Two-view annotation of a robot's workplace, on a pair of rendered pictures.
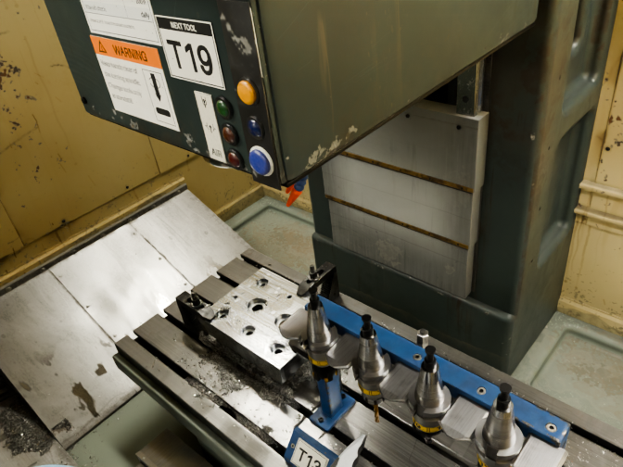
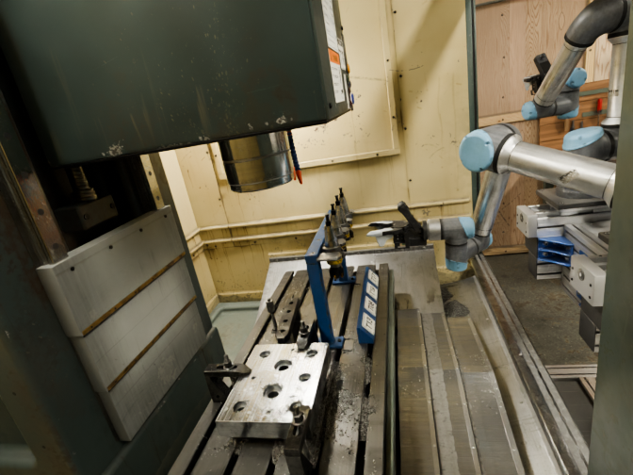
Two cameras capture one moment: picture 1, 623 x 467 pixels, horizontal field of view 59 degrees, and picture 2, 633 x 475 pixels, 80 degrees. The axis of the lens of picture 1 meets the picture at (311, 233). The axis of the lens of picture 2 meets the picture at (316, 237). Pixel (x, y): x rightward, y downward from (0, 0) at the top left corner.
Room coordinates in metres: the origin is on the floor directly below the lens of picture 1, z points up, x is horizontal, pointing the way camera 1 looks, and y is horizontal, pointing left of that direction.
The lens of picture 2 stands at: (1.29, 0.92, 1.65)
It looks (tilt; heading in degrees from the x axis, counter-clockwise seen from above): 19 degrees down; 238
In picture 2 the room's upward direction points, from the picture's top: 10 degrees counter-clockwise
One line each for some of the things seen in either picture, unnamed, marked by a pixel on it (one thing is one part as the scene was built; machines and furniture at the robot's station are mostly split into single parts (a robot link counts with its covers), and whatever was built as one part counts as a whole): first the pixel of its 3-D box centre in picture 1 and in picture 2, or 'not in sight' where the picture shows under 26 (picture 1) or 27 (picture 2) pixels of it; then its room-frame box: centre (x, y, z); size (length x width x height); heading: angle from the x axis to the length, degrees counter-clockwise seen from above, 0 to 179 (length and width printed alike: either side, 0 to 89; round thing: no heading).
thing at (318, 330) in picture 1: (317, 319); (330, 235); (0.67, 0.01, 1.26); 0.04 x 0.04 x 0.07
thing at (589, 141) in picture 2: not in sight; (583, 148); (-0.27, 0.33, 1.33); 0.13 x 0.12 x 0.14; 149
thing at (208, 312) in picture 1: (198, 313); (300, 435); (1.05, 0.32, 0.97); 0.13 x 0.03 x 0.15; 44
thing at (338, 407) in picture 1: (325, 366); (321, 304); (0.75, 0.01, 1.05); 0.10 x 0.05 x 0.30; 134
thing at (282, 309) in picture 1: (272, 320); (279, 384); (0.99, 0.13, 0.96); 0.29 x 0.23 x 0.05; 44
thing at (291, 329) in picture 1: (297, 325); (330, 256); (0.71, 0.05, 1.21); 0.07 x 0.05 x 0.01; 134
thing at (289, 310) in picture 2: not in sight; (288, 323); (0.80, -0.16, 0.93); 0.26 x 0.05 x 0.06; 49
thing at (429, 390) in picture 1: (429, 381); (339, 213); (0.51, -0.14, 1.26); 0.04 x 0.04 x 0.07
